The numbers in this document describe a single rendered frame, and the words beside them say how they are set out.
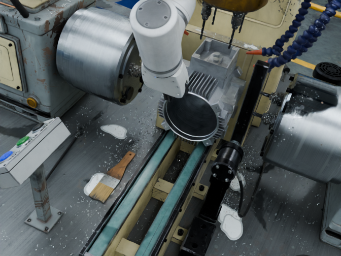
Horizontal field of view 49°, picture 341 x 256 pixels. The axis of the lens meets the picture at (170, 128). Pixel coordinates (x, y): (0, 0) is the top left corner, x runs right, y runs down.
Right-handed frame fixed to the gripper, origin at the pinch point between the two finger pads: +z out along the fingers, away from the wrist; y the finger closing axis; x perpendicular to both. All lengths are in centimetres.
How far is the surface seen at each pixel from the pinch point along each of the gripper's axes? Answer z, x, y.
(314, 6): 159, 170, 30
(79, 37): -1.6, 5.2, -28.4
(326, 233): 21, -14, 50
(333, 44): 243, 203, 62
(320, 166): 4.5, -2.5, 40.0
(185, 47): 11.1, 19.6, -4.4
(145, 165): 9.6, -17.5, 0.1
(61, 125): -9.6, -19.9, -16.4
